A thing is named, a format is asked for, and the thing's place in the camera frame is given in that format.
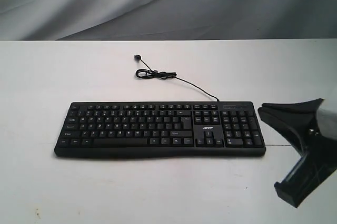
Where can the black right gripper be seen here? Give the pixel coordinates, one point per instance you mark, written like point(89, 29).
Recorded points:
point(296, 122)

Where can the black Acer keyboard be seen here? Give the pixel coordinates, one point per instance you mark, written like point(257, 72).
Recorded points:
point(158, 129)

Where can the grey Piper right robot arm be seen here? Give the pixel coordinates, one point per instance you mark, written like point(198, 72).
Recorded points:
point(326, 120)

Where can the grey backdrop cloth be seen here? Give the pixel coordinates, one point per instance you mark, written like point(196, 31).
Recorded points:
point(167, 19)

